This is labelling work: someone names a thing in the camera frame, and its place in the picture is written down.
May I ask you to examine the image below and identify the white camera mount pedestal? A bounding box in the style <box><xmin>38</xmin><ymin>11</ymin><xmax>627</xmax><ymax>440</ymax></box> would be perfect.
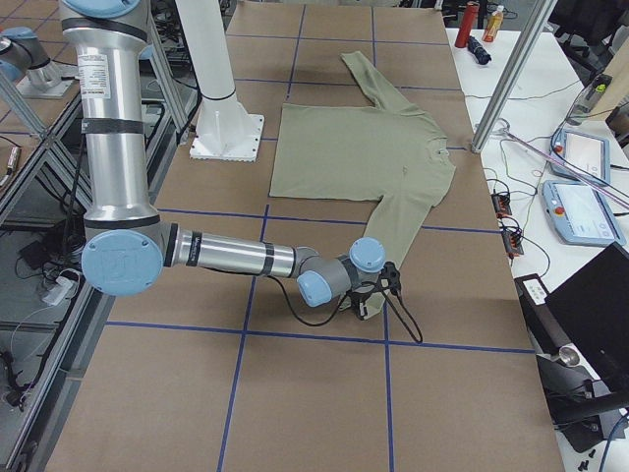
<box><xmin>176</xmin><ymin>0</ymin><xmax>264</xmax><ymax>162</ymax></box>

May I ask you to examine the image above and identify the white reacher grabber stick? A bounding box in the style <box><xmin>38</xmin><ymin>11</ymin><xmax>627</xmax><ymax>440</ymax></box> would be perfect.
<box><xmin>490</xmin><ymin>119</ymin><xmax>628</xmax><ymax>209</ymax></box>

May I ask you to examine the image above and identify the olive green long-sleeve shirt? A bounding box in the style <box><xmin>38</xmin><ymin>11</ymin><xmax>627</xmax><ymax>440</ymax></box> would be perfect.
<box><xmin>268</xmin><ymin>51</ymin><xmax>458</xmax><ymax>321</ymax></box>

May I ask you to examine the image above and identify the far teach pendant tablet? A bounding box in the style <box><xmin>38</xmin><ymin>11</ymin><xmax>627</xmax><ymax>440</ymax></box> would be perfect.
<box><xmin>549</xmin><ymin>128</ymin><xmax>610</xmax><ymax>184</ymax></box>

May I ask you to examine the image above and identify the black monitor on arm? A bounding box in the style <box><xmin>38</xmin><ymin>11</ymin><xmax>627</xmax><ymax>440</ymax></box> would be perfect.
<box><xmin>515</xmin><ymin>243</ymin><xmax>628</xmax><ymax>452</ymax></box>

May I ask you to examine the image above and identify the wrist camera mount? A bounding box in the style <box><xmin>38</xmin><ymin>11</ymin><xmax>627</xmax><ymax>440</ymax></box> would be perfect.
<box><xmin>380</xmin><ymin>262</ymin><xmax>402</xmax><ymax>296</ymax></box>

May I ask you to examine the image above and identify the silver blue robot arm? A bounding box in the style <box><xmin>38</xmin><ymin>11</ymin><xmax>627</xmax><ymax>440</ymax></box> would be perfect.
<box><xmin>60</xmin><ymin>1</ymin><xmax>385</xmax><ymax>319</ymax></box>
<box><xmin>1</xmin><ymin>27</ymin><xmax>78</xmax><ymax>99</ymax></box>

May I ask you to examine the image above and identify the near teach pendant tablet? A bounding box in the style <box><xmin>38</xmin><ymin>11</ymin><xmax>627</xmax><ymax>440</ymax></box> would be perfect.
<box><xmin>542</xmin><ymin>180</ymin><xmax>626</xmax><ymax>247</ymax></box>

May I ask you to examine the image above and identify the red cylindrical bottle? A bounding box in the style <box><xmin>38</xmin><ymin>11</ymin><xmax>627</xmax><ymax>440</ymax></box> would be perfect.
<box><xmin>454</xmin><ymin>1</ymin><xmax>480</xmax><ymax>48</ymax></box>

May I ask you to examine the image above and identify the orange drink bottle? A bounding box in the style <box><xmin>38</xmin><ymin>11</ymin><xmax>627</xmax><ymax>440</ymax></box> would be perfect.
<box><xmin>482</xmin><ymin>5</ymin><xmax>504</xmax><ymax>43</ymax></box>

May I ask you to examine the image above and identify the folded dark blue umbrella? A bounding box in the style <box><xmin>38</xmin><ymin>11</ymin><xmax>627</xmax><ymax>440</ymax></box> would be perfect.
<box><xmin>467</xmin><ymin>35</ymin><xmax>491</xmax><ymax>66</ymax></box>

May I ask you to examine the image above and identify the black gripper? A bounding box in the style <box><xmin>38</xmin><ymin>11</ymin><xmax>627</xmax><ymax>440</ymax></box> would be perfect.
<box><xmin>349</xmin><ymin>291</ymin><xmax>379</xmax><ymax>320</ymax></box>

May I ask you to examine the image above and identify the aluminium frame post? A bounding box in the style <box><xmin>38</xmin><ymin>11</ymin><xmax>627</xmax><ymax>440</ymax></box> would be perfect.
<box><xmin>471</xmin><ymin>0</ymin><xmax>557</xmax><ymax>153</ymax></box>

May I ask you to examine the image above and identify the teach pendant tablet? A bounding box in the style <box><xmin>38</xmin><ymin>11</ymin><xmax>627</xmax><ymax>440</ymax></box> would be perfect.
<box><xmin>542</xmin><ymin>180</ymin><xmax>626</xmax><ymax>247</ymax></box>
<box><xmin>549</xmin><ymin>128</ymin><xmax>610</xmax><ymax>184</ymax></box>

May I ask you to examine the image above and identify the orange electronics board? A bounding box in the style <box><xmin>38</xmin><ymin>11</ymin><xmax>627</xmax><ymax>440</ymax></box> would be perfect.
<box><xmin>491</xmin><ymin>193</ymin><xmax>512</xmax><ymax>218</ymax></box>

